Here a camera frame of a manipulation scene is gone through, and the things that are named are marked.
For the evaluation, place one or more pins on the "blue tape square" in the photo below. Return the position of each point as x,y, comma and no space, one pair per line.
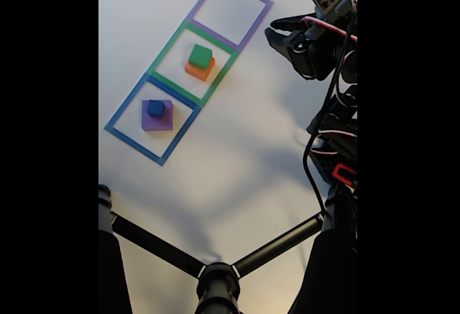
133,146

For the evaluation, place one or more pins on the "red clamp part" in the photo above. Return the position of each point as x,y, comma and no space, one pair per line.
336,172

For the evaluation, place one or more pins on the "green tape square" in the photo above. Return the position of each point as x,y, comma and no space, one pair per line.
176,89

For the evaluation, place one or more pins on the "orange block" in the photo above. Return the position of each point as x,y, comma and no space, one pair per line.
199,74

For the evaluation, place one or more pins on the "small blue cube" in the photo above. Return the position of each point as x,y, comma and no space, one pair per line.
155,108

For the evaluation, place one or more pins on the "green cube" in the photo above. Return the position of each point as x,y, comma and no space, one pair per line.
199,55

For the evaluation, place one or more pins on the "purple block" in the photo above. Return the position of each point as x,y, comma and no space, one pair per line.
158,123

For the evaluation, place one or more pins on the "black tripod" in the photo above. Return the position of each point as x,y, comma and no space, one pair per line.
217,285

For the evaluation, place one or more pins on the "purple tape square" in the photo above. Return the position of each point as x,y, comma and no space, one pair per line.
212,33

